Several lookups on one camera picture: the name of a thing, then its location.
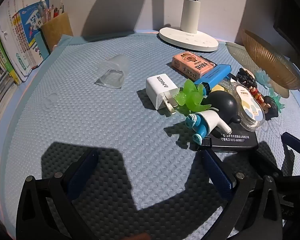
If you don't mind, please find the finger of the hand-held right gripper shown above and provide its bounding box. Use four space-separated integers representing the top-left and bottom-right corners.
254 150 283 178
281 131 300 178

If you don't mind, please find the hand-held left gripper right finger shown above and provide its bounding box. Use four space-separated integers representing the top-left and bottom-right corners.
201 148 283 240

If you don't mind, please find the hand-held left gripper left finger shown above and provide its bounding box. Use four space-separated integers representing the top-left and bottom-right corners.
16 148 100 240

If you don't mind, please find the black card box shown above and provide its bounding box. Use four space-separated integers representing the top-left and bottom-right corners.
196 127 259 153

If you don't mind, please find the teal translucent toy piece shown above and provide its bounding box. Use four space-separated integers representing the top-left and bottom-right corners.
272 90 287 113
255 69 274 89

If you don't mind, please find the black-haired figurine head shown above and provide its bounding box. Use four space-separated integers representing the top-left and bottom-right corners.
261 95 280 119

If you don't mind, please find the white and blue toy figure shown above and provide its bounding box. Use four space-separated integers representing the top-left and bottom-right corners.
185 110 232 144

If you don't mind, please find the clear oval case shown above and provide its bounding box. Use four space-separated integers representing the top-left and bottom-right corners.
229 81 266 132

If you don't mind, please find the black round toy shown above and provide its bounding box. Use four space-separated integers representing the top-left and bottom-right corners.
205 91 242 125

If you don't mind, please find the black-haired red-clothed figurine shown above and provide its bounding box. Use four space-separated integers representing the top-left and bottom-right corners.
235 67 265 104

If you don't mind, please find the green translucent toy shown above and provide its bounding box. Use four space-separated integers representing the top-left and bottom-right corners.
174 79 213 117

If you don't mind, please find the amber ribbed glass bowl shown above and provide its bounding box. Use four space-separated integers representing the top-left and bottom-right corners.
241 29 300 90

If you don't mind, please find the blue lighter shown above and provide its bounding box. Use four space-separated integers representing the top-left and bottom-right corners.
194 65 232 97

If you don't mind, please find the white wall charger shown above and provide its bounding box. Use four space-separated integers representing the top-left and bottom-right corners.
145 74 180 117

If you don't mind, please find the clear plastic cup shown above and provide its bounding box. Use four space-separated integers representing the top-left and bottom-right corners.
95 56 130 89

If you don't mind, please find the orange card box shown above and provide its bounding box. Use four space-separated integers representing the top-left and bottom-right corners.
170 51 215 82

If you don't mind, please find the blue textured mat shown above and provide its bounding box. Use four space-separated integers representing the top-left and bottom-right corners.
0 31 300 240

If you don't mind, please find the black monitor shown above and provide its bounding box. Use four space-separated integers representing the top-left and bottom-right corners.
272 0 300 63

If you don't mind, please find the teal box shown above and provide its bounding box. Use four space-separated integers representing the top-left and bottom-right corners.
35 31 50 55

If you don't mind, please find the brown cardboard pen holder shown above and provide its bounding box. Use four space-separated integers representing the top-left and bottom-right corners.
40 12 74 54

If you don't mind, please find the row of books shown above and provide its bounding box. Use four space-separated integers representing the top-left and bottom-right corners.
0 0 52 98

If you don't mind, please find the white desk lamp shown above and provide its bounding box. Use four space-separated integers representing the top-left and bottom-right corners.
157 0 219 53

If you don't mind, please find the bunch of pens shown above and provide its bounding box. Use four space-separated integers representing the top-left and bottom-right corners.
36 0 65 27

